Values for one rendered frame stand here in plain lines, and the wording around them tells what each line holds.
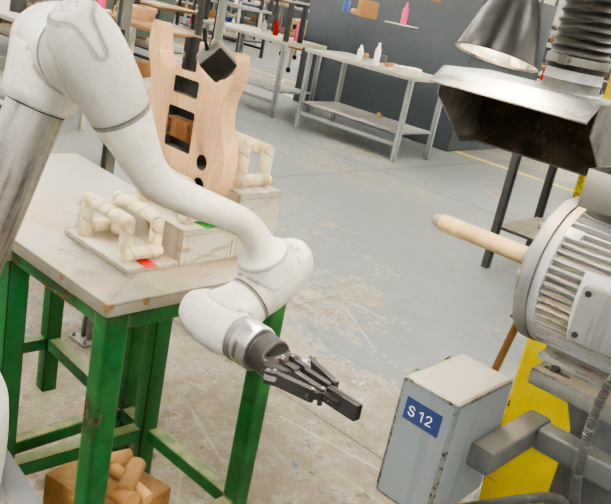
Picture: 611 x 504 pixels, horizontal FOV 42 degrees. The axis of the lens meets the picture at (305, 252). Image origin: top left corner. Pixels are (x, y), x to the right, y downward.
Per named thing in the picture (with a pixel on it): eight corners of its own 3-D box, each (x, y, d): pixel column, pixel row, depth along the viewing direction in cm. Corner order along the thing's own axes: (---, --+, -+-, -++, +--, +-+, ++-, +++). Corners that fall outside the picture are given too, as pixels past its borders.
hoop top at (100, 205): (137, 230, 179) (139, 217, 178) (125, 231, 177) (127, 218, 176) (90, 202, 191) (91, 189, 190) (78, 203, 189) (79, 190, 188)
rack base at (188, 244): (230, 258, 199) (236, 224, 196) (179, 267, 187) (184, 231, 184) (165, 222, 216) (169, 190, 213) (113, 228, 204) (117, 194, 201)
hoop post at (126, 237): (133, 262, 182) (138, 223, 179) (121, 263, 179) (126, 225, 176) (125, 257, 184) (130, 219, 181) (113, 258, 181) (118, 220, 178)
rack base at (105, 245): (179, 266, 188) (180, 261, 187) (126, 275, 177) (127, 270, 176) (114, 228, 204) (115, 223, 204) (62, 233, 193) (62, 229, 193)
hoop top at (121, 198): (166, 227, 185) (168, 214, 184) (155, 228, 183) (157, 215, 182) (119, 200, 197) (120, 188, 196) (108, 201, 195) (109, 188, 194)
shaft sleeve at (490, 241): (520, 260, 135) (525, 267, 138) (530, 245, 135) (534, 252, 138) (435, 225, 146) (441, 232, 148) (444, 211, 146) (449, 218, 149)
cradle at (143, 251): (165, 258, 187) (167, 245, 186) (125, 264, 178) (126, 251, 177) (156, 252, 189) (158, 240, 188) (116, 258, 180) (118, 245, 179)
